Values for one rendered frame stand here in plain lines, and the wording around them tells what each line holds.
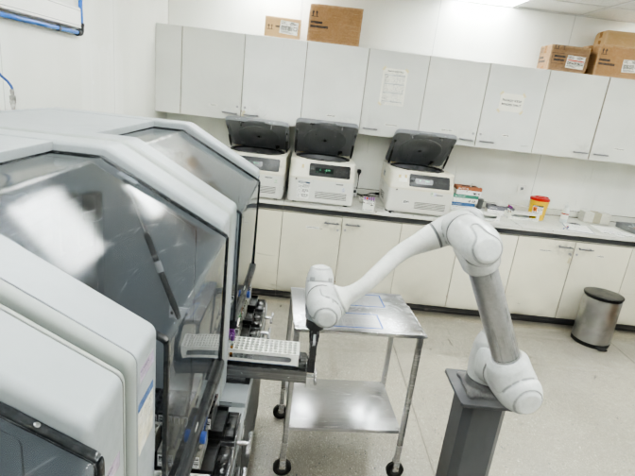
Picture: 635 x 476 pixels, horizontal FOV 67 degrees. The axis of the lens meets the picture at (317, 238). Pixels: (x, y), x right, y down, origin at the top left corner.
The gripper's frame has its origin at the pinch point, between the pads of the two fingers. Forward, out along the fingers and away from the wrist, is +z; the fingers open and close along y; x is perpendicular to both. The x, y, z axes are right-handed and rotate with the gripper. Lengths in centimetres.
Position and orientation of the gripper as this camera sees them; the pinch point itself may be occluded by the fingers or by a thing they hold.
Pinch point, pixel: (311, 364)
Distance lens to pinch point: 194.1
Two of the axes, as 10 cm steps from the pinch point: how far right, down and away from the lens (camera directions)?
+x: 10.0, 0.9, 0.4
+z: -1.0, 9.5, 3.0
